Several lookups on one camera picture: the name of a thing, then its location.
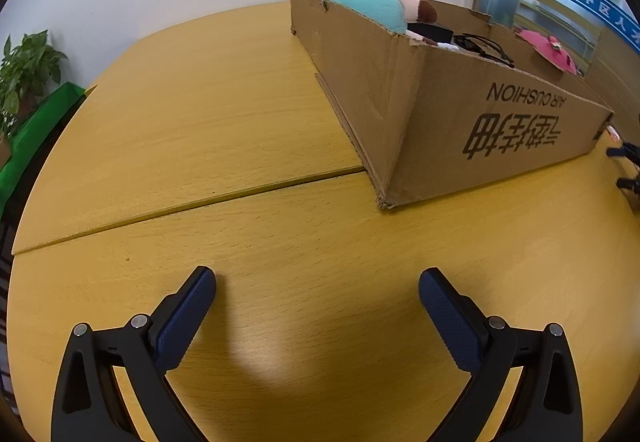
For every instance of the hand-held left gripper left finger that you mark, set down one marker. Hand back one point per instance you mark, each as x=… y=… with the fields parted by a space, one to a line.
x=182 y=317

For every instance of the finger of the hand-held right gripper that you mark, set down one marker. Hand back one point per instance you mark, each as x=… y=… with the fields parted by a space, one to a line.
x=627 y=154
x=631 y=189

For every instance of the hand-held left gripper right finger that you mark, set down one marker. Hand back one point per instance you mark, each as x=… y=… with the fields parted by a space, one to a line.
x=450 y=317

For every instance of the brown cardboard box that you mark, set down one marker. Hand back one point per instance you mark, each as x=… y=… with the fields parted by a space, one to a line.
x=425 y=121

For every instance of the black product box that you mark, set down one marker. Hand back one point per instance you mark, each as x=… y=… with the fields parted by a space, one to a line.
x=435 y=32

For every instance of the black sunglasses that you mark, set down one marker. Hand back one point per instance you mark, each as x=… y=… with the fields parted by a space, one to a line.
x=480 y=49

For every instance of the green potted plant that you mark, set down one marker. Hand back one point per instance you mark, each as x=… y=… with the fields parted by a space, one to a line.
x=25 y=71

